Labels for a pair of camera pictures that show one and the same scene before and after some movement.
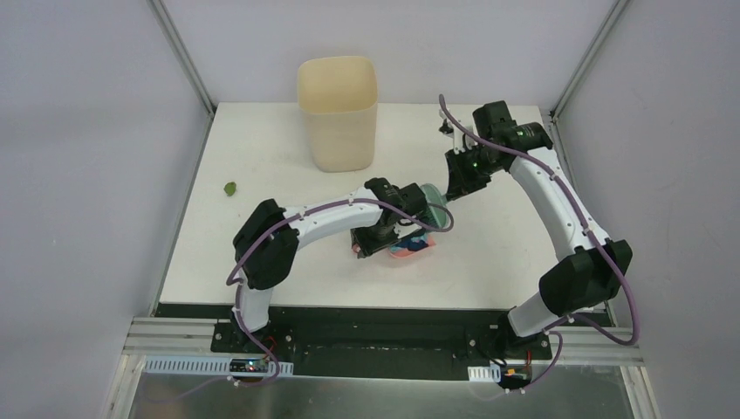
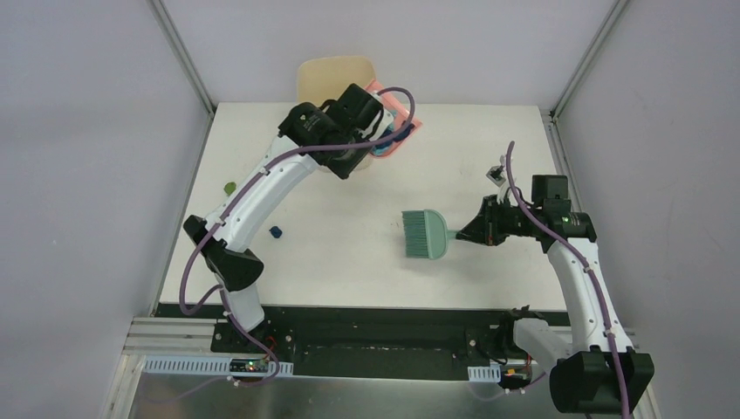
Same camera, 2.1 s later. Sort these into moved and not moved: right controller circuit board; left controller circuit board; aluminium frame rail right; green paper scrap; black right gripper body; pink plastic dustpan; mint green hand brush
Moved: mint green hand brush; pink plastic dustpan; black right gripper body
Not moved: left controller circuit board; right controller circuit board; green paper scrap; aluminium frame rail right
